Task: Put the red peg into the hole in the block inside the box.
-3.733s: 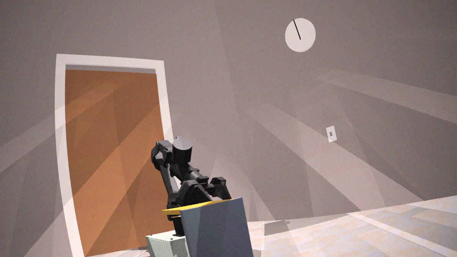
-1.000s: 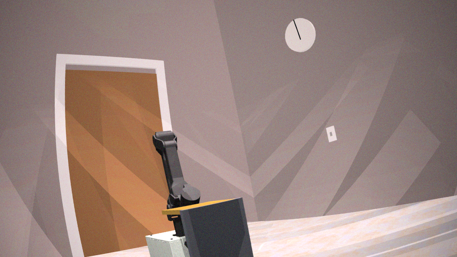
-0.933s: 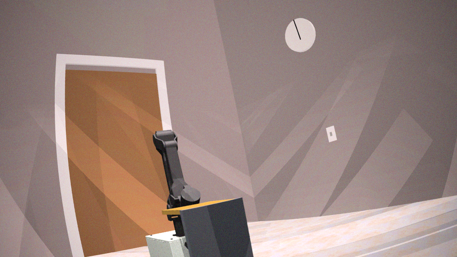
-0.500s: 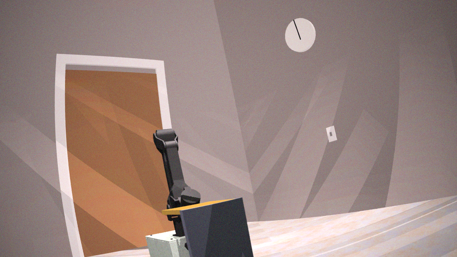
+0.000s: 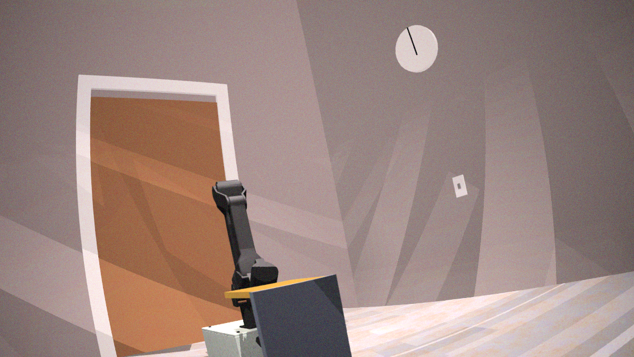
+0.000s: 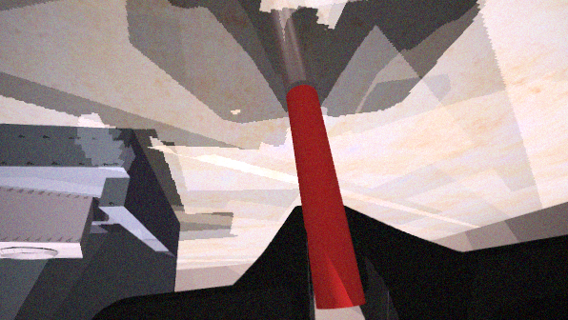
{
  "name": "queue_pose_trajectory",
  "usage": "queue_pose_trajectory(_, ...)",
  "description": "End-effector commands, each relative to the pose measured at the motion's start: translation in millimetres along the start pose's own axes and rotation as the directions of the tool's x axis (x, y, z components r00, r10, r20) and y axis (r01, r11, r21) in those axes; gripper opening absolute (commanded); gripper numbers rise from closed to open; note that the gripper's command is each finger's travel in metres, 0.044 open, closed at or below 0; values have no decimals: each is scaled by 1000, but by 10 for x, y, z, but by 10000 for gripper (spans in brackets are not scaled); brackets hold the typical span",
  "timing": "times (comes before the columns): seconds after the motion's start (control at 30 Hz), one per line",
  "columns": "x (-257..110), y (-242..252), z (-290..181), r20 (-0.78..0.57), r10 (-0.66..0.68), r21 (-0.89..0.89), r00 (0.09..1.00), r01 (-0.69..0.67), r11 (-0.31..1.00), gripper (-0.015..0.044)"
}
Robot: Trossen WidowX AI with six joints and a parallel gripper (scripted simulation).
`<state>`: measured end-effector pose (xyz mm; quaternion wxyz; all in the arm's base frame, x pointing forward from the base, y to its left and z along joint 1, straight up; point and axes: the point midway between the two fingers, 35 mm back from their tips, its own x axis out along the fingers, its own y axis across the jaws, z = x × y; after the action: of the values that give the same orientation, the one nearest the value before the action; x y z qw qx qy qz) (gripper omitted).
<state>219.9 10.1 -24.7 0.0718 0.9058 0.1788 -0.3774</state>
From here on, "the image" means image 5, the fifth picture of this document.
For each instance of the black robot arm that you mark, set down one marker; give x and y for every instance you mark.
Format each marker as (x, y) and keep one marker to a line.
(250, 269)

